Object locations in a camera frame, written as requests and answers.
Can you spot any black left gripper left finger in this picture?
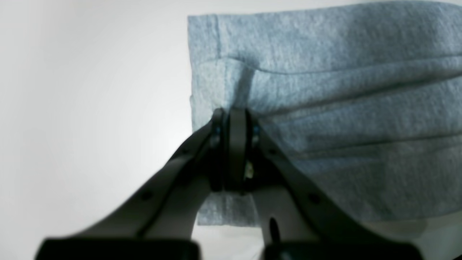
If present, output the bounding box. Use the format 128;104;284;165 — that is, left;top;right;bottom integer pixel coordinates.
35;109;226;260

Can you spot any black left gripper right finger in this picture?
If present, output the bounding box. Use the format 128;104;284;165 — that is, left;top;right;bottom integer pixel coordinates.
227;109;423;260

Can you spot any grey T-shirt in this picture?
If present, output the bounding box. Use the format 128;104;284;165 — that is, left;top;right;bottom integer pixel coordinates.
188;1;462;222

